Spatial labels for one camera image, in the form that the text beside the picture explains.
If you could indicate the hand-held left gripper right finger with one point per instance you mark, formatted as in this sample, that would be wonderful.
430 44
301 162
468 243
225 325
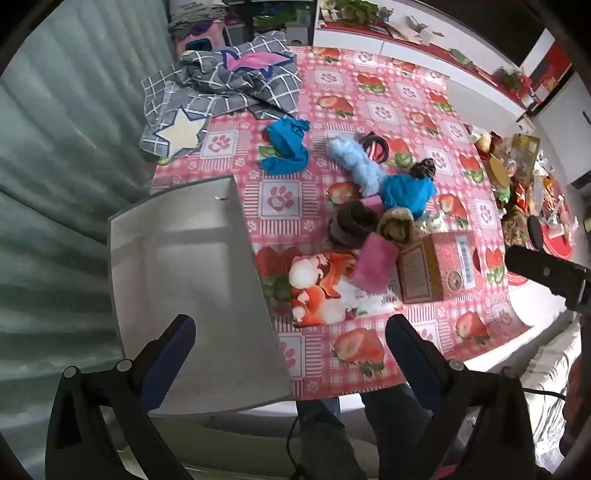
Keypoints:
411 353

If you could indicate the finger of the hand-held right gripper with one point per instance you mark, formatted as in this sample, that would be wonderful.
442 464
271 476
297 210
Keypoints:
545 272

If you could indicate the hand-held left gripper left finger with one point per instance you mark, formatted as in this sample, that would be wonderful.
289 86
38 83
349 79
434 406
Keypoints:
175 344

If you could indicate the pink fuzzy sock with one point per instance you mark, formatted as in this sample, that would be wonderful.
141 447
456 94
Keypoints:
373 263

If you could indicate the white polka dot sock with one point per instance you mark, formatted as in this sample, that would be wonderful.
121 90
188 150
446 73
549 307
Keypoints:
431 224

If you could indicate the beige sock roll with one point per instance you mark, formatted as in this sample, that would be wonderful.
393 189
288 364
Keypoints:
395 226

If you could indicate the dark brown sock roll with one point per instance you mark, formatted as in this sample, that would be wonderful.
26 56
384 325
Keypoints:
351 224

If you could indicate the blue fabric bundle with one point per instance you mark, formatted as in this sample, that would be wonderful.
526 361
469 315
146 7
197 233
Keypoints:
406 194
286 147

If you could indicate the light blue fluffy sock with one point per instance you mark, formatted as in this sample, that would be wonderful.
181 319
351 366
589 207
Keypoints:
355 166

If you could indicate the black round object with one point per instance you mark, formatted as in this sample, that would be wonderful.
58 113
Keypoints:
535 232

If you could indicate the person's legs in jeans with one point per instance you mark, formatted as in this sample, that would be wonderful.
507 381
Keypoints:
383 415

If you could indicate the pile of small goods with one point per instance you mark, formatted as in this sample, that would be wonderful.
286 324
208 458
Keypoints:
521 203

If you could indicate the brown cardboard carton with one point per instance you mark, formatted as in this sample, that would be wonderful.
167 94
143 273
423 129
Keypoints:
425 272

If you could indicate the white quilt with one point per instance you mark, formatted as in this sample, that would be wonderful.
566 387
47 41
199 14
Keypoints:
549 369

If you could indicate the yellow round tin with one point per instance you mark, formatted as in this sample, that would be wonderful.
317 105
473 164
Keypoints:
501 170

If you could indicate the fox print bag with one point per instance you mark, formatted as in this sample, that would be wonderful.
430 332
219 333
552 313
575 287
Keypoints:
318 286

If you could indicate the leopard print sock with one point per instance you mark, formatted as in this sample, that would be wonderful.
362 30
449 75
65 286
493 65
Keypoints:
424 169

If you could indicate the pink strawberry tablecloth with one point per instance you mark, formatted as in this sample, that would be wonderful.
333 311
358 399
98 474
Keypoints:
286 198

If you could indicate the white cabinet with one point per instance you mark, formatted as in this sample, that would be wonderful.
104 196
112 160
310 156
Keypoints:
485 97

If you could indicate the grey checked star blanket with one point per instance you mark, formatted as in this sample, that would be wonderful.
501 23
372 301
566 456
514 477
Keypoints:
217 87

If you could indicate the pink plastic stool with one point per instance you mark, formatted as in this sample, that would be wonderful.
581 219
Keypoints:
207 32

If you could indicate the green potted plant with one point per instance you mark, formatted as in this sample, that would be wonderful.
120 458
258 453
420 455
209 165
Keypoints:
360 8

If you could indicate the pile of folded clothes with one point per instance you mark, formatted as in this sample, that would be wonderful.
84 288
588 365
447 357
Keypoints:
194 18

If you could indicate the storage shelf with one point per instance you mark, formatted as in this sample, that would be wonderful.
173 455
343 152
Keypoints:
272 18

